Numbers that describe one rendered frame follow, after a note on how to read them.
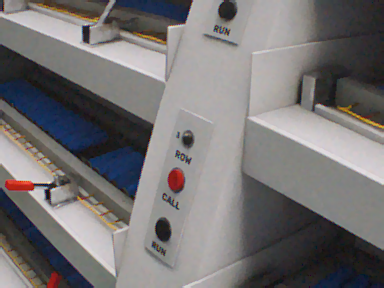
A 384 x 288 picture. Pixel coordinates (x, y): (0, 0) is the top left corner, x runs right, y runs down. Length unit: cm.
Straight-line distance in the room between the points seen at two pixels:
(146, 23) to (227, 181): 26
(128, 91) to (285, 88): 16
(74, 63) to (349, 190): 36
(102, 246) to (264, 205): 19
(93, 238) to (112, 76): 17
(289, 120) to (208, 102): 7
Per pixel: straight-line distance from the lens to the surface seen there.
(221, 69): 46
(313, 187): 41
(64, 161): 72
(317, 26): 47
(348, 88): 47
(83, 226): 64
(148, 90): 53
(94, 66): 61
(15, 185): 64
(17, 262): 89
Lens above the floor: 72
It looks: 15 degrees down
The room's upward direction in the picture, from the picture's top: 17 degrees clockwise
